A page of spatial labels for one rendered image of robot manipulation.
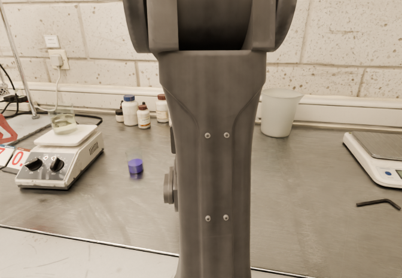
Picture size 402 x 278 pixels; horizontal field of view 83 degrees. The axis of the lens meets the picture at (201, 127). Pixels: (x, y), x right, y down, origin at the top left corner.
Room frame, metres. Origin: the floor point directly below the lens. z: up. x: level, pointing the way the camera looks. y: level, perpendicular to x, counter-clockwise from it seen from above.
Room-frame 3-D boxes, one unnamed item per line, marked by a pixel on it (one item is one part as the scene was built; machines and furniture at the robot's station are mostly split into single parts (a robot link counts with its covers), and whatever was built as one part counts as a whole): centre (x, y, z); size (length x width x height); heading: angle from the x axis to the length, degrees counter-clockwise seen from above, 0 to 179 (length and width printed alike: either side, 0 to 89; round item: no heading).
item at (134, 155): (0.52, 0.18, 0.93); 0.04 x 0.04 x 0.06
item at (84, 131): (0.57, 0.37, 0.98); 0.12 x 0.12 x 0.01; 86
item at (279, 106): (0.77, -0.26, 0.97); 0.18 x 0.13 x 0.15; 68
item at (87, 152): (0.55, 0.37, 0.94); 0.22 x 0.13 x 0.08; 176
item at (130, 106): (0.85, 0.28, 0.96); 0.06 x 0.06 x 0.11
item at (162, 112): (0.88, 0.15, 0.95); 0.06 x 0.06 x 0.11
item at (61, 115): (0.58, 0.37, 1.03); 0.07 x 0.06 x 0.08; 85
